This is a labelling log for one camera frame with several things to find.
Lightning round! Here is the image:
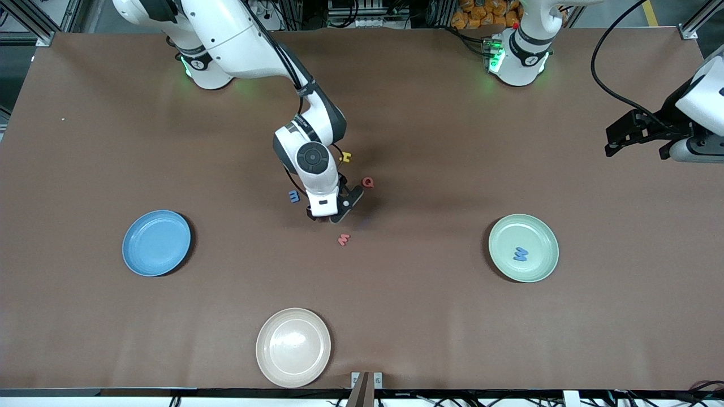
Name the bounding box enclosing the beige plate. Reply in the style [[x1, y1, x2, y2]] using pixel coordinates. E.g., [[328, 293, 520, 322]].
[[256, 308, 332, 388]]

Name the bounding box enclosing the green plate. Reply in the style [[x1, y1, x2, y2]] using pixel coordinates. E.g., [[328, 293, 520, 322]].
[[488, 213, 560, 283]]

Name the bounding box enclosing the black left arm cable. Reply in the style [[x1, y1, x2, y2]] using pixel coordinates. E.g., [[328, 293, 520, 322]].
[[591, 0, 665, 122]]

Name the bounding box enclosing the grey metal equipment rack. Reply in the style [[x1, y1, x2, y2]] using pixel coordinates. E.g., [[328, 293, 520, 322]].
[[327, 0, 412, 29]]

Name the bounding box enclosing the camera post with brackets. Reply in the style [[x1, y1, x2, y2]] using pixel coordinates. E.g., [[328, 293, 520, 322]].
[[346, 371, 383, 407]]

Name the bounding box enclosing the bag of orange items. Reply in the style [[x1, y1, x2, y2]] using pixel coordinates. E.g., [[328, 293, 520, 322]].
[[451, 0, 521, 30]]

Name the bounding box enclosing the blue plate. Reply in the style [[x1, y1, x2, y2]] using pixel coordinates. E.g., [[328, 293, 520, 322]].
[[122, 210, 192, 278]]

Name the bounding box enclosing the aluminium frame strut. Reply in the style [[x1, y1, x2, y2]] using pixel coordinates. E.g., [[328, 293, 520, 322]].
[[680, 0, 724, 40], [8, 0, 74, 47]]

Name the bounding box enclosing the brown table cover sheet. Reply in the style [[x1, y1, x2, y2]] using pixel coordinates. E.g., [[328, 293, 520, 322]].
[[0, 27, 724, 392]]

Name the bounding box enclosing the white table frame rail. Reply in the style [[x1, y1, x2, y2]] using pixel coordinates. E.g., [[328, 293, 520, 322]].
[[0, 388, 724, 407]]

